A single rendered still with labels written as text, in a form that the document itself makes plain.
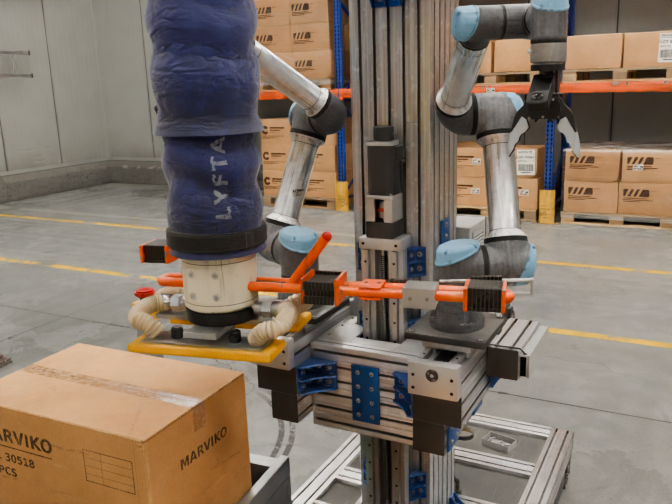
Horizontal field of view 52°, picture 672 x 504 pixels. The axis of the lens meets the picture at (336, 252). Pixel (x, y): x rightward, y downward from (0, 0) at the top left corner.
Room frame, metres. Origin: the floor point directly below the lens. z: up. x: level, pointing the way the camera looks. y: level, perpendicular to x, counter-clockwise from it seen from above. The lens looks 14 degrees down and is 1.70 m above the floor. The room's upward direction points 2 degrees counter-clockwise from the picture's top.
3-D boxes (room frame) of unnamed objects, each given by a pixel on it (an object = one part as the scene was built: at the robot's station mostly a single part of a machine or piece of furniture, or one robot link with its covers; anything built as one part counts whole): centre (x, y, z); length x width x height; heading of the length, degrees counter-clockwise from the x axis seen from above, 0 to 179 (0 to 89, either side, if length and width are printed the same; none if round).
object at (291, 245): (2.06, 0.12, 1.20); 0.13 x 0.12 x 0.14; 32
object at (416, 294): (1.42, -0.18, 1.25); 0.07 x 0.07 x 0.04; 74
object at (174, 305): (1.55, 0.27, 1.19); 0.34 x 0.25 x 0.06; 74
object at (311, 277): (1.48, 0.03, 1.26); 0.10 x 0.08 x 0.06; 164
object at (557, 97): (1.55, -0.47, 1.66); 0.09 x 0.08 x 0.12; 152
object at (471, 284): (1.38, -0.31, 1.26); 0.08 x 0.07 x 0.05; 74
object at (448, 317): (1.82, -0.33, 1.09); 0.15 x 0.15 x 0.10
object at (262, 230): (1.55, 0.27, 1.37); 0.23 x 0.23 x 0.04
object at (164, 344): (1.46, 0.30, 1.15); 0.34 x 0.10 x 0.05; 74
